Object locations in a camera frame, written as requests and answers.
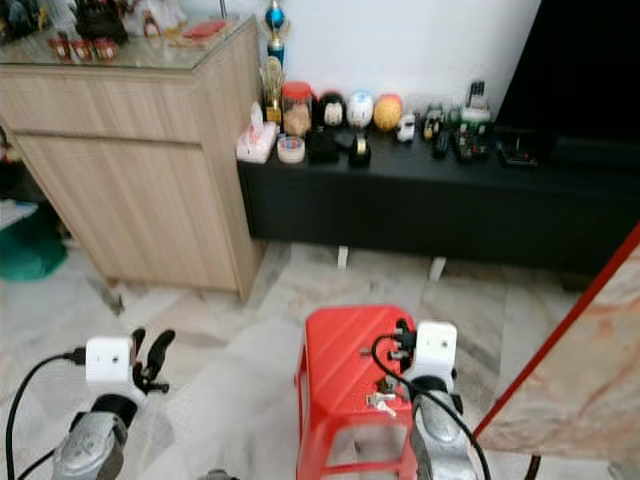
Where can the red flat box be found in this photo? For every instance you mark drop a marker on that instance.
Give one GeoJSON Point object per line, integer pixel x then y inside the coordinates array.
{"type": "Point", "coordinates": [207, 31]}

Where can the marble pattern folding table top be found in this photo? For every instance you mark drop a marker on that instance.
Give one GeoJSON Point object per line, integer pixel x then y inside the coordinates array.
{"type": "Point", "coordinates": [570, 370]}

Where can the black box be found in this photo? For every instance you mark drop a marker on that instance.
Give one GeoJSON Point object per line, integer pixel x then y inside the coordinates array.
{"type": "Point", "coordinates": [322, 147]}

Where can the black basket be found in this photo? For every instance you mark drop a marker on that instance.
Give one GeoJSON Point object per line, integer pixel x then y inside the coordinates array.
{"type": "Point", "coordinates": [102, 22]}

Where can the white console leg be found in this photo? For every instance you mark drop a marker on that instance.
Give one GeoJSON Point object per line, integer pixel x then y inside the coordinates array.
{"type": "Point", "coordinates": [436, 269]}
{"type": "Point", "coordinates": [342, 258]}

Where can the gold trophy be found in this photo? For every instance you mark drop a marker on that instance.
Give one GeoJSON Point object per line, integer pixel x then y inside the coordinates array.
{"type": "Point", "coordinates": [272, 88]}

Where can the black tape dispenser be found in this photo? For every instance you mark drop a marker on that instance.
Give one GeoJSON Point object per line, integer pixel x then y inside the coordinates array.
{"type": "Point", "coordinates": [360, 151]}

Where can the dark ornament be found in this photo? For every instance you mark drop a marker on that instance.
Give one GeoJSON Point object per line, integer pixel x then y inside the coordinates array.
{"type": "Point", "coordinates": [22, 18]}

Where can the pink tissue pack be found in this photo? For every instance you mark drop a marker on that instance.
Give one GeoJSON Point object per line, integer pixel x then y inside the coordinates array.
{"type": "Point", "coordinates": [256, 142]}

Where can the white tape roll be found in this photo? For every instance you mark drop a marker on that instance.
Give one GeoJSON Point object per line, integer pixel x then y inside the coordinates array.
{"type": "Point", "coordinates": [291, 150]}

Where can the green bag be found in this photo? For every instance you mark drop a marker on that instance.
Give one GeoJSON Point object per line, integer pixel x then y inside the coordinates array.
{"type": "Point", "coordinates": [32, 250]}

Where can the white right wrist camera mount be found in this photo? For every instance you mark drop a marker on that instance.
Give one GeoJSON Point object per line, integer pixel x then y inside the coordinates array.
{"type": "Point", "coordinates": [437, 350]}

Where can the small red cup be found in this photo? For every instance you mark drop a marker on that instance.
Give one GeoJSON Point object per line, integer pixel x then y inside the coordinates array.
{"type": "Point", "coordinates": [59, 48]}
{"type": "Point", "coordinates": [106, 49]}
{"type": "Point", "coordinates": [81, 50]}

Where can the silver key bunch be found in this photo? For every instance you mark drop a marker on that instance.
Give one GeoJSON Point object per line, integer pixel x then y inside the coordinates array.
{"type": "Point", "coordinates": [378, 402]}

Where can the blue trophy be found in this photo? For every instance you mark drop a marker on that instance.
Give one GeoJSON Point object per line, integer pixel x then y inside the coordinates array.
{"type": "Point", "coordinates": [276, 20]}

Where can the yellow ball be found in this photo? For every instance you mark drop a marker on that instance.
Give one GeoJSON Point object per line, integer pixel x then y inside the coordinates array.
{"type": "Point", "coordinates": [388, 112]}

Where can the light wooden cabinet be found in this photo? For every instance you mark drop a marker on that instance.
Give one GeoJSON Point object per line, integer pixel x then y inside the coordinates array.
{"type": "Point", "coordinates": [140, 180]}

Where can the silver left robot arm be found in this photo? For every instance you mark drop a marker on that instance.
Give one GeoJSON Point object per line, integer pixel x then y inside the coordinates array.
{"type": "Point", "coordinates": [95, 445]}

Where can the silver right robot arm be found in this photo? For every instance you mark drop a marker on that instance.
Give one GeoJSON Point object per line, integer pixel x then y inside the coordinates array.
{"type": "Point", "coordinates": [440, 440]}

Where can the jar with red lid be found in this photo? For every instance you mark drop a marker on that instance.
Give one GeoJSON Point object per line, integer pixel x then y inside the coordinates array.
{"type": "Point", "coordinates": [297, 110]}

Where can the white toy car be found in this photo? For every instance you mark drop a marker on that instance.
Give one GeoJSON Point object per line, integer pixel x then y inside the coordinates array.
{"type": "Point", "coordinates": [406, 127]}

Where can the white blue egg figurine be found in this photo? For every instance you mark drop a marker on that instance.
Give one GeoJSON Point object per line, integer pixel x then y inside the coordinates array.
{"type": "Point", "coordinates": [360, 108]}

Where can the black low console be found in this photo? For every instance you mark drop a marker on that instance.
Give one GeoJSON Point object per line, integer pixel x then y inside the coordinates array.
{"type": "Point", "coordinates": [440, 210]}

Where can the red plastic stool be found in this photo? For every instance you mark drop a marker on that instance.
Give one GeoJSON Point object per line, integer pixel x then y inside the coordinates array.
{"type": "Point", "coordinates": [345, 340]}

